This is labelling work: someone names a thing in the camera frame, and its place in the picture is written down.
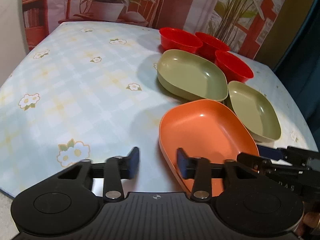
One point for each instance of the green plate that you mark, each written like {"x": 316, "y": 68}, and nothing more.
{"x": 191, "y": 77}
{"x": 254, "y": 111}

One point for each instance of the person's right hand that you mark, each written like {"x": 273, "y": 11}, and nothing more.
{"x": 309, "y": 226}

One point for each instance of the floral checked tablecloth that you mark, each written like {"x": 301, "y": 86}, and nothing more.
{"x": 87, "y": 91}

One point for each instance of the orange square plate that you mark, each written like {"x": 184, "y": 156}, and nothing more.
{"x": 203, "y": 128}

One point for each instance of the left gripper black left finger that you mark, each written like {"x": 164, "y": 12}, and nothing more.
{"x": 76, "y": 181}

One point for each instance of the printed room backdrop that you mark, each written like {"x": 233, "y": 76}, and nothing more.
{"x": 241, "y": 24}

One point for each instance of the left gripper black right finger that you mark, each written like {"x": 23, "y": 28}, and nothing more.
{"x": 202, "y": 171}

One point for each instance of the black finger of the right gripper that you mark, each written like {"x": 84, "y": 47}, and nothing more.
{"x": 272, "y": 153}
{"x": 257, "y": 164}

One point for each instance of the red bowl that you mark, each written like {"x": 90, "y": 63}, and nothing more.
{"x": 210, "y": 46}
{"x": 173, "y": 38}
{"x": 234, "y": 68}

